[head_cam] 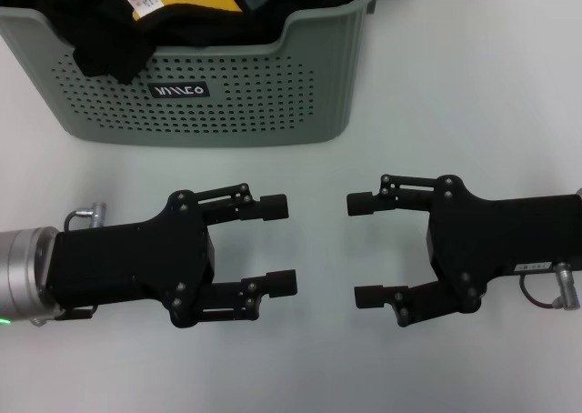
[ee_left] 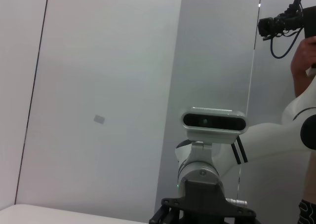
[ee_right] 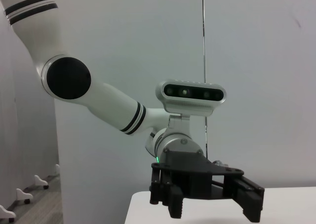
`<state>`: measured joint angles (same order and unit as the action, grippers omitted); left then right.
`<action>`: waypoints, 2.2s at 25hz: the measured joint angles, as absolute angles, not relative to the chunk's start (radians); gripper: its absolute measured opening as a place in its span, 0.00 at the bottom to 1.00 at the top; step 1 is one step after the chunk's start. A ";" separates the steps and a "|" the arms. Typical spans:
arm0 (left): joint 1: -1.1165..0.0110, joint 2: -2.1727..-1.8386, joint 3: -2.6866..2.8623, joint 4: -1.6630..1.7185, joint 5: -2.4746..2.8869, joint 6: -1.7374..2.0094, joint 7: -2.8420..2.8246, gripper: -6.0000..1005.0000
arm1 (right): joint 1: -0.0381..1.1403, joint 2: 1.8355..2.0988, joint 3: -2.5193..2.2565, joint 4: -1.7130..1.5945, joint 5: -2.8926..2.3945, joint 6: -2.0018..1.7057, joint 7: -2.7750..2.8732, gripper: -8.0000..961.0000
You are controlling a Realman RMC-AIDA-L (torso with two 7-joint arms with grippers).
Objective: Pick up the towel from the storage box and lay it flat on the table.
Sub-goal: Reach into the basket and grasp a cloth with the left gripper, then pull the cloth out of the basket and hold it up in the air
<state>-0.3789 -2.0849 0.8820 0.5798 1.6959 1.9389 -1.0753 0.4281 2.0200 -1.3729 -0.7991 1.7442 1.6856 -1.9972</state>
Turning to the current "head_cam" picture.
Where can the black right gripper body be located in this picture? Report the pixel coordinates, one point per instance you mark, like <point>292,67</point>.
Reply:
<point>500,235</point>

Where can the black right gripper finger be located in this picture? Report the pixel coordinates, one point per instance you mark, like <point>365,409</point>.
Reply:
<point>373,297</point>
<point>364,204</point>

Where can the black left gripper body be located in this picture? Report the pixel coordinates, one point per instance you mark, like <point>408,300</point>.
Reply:
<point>127,263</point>

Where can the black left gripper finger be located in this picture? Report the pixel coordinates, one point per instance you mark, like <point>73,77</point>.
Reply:
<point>277,285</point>
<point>270,208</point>

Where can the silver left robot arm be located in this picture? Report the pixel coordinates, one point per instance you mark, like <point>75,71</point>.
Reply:
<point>23,272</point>

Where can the sage green perforated storage box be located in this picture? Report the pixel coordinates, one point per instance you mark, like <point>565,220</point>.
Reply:
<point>254,99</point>

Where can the black cloth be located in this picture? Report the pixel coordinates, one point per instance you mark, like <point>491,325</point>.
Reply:
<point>109,44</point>

